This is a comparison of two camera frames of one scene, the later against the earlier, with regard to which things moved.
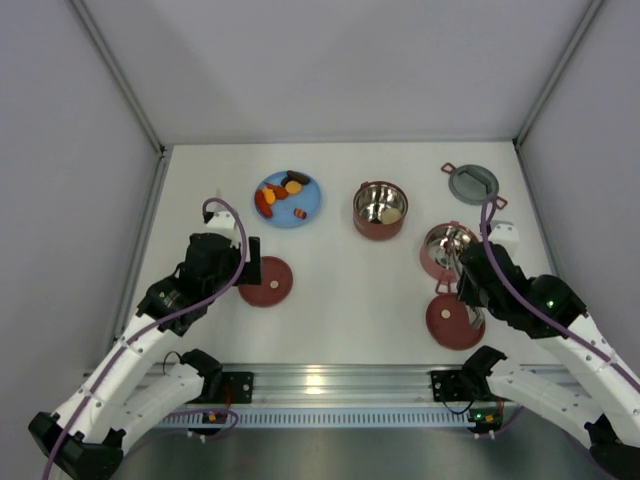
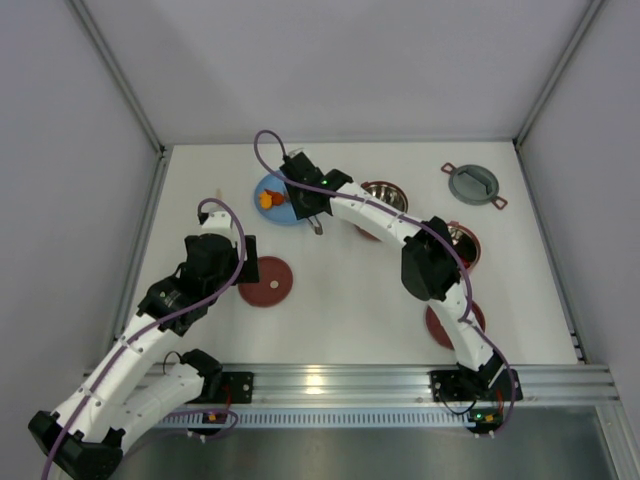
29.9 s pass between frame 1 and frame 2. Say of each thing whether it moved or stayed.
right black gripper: moved
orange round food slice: moved
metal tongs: moved
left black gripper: stayed
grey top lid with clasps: stayed
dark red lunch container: stayed
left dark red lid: stayed
